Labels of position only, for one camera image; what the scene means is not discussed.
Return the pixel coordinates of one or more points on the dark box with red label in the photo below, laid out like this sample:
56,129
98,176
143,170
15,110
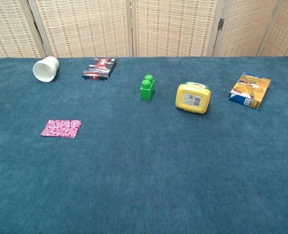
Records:
98,69

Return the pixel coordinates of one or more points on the black screen hinge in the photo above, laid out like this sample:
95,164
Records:
220,24

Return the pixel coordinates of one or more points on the white paper cup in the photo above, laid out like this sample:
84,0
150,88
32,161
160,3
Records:
45,70

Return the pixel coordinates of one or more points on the green toy brick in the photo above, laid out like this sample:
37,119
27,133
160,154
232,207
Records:
147,90

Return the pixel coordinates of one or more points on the orange blue snack box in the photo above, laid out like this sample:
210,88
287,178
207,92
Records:
250,91

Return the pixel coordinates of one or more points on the woven bamboo folding screen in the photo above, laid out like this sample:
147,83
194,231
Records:
85,24

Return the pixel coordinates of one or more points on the yellow lidded green container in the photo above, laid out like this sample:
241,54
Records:
192,98

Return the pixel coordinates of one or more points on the pink patterned square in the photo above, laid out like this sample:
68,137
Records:
61,128

